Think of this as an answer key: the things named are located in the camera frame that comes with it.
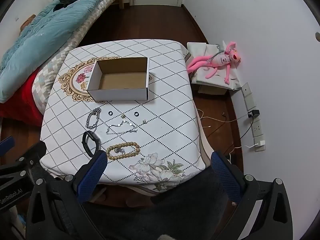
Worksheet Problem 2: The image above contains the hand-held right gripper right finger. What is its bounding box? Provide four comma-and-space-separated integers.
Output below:
210, 150, 293, 240

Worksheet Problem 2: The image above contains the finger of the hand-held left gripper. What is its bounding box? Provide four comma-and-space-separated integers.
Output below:
0, 141, 47, 180
0, 136, 15, 153

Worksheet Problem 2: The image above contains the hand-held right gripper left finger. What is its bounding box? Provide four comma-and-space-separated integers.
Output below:
25, 150, 108, 240

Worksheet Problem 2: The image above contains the black fitness band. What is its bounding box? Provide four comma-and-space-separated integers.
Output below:
82, 130, 102, 157

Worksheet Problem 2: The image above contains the wooden bead bracelet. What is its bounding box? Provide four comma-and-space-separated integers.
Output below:
106, 142, 141, 160

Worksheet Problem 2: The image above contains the silver disc necklace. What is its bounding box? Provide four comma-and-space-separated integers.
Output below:
106, 121, 137, 135

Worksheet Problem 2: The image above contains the silver chain bracelet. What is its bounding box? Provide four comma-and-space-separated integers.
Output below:
86, 107, 102, 133

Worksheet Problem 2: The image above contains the white cardboard box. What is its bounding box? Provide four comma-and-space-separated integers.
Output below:
87, 57, 150, 102

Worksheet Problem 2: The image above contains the red cloth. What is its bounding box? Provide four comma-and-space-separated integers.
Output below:
0, 67, 44, 127

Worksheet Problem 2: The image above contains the white printed tablecloth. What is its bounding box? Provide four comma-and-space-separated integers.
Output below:
40, 39, 206, 193

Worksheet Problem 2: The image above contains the pink plush toy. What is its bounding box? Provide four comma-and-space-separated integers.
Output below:
187, 41, 242, 85

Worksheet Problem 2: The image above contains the light blue blanket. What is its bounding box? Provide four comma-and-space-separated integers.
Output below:
0, 0, 130, 103

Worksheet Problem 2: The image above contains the brown pillow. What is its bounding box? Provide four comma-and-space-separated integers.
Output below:
20, 14, 37, 30

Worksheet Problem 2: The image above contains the white charger with cable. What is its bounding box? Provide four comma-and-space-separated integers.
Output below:
245, 141, 265, 149

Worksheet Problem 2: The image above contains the black cable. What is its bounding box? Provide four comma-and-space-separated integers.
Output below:
240, 116, 254, 139

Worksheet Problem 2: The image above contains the beige cable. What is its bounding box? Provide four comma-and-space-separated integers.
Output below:
196, 109, 250, 130

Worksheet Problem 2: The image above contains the grey wall socket strip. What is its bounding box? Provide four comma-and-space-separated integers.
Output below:
242, 82, 266, 152

